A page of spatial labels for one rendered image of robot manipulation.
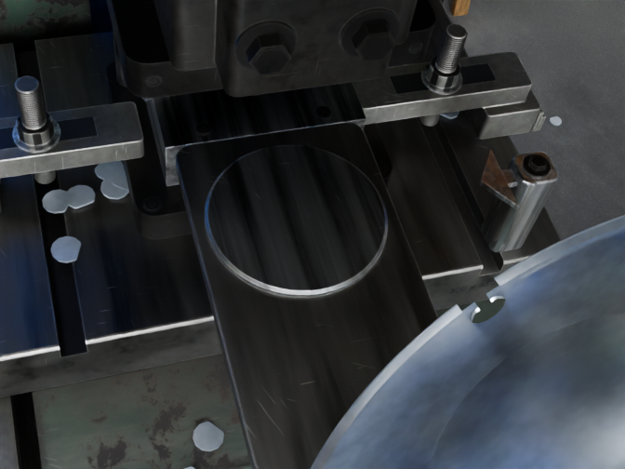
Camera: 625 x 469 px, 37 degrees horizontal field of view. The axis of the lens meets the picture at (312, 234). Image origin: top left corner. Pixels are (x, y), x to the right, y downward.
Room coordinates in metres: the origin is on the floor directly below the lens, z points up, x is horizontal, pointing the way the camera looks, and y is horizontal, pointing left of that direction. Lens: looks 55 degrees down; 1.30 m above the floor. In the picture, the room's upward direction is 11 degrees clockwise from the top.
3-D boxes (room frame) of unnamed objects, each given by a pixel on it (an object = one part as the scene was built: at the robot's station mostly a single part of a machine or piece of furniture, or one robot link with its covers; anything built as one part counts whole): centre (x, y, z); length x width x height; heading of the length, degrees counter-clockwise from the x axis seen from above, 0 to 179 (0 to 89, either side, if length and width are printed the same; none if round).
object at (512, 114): (0.56, -0.09, 0.76); 0.17 x 0.06 x 0.10; 115
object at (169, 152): (0.48, 0.06, 0.76); 0.15 x 0.09 x 0.05; 115
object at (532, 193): (0.45, -0.15, 0.75); 0.03 x 0.03 x 0.10; 25
